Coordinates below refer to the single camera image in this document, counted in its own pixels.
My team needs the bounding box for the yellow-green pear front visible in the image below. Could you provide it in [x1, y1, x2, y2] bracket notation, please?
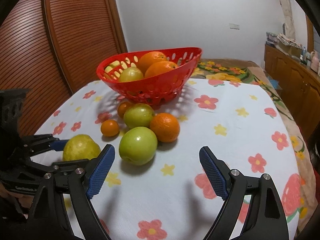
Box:
[62, 134, 101, 161]

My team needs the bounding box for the yellow-green pear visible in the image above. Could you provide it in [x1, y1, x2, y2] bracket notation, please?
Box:
[119, 67, 144, 82]
[62, 134, 101, 161]

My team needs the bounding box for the small tangerine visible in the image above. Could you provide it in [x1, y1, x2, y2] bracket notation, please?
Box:
[100, 119, 120, 137]
[117, 101, 134, 119]

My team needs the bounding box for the green apple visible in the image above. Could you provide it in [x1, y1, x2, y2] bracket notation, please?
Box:
[119, 127, 158, 166]
[124, 103, 155, 129]

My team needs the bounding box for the medium mandarin front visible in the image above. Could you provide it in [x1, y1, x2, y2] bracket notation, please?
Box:
[150, 113, 180, 143]

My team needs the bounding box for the red perforated plastic basket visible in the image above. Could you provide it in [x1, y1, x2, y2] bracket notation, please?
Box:
[96, 47, 202, 108]

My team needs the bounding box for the large orange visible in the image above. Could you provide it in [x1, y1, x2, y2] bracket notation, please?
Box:
[144, 61, 178, 78]
[137, 51, 167, 74]

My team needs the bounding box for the large orange front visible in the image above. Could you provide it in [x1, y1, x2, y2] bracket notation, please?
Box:
[144, 61, 178, 78]

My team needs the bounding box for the yellow Pikachu plush toy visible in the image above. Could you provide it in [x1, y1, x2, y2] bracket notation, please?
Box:
[104, 60, 127, 80]

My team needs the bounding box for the white floral strawberry tablecloth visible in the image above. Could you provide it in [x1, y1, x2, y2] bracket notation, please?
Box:
[32, 78, 302, 240]

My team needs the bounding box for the wooden louvered wardrobe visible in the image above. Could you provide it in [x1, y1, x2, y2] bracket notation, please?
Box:
[1, 0, 127, 136]

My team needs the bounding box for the wooden sideboard cabinet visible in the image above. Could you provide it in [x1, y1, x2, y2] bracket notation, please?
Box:
[264, 44, 319, 148]

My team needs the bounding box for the colourful floral bed sheet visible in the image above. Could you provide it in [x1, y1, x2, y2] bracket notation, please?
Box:
[191, 59, 319, 233]

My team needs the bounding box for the pink thermos jug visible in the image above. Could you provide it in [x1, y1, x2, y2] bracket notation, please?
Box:
[310, 50, 319, 73]

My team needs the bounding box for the cardboard box with cloth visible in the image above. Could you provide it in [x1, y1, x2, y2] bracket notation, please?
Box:
[277, 34, 303, 57]

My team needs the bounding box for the white tied curtain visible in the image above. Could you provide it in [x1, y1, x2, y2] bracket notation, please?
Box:
[279, 0, 296, 39]

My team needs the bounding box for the white wall switch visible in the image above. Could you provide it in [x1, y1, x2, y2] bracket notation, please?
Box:
[229, 23, 240, 30]

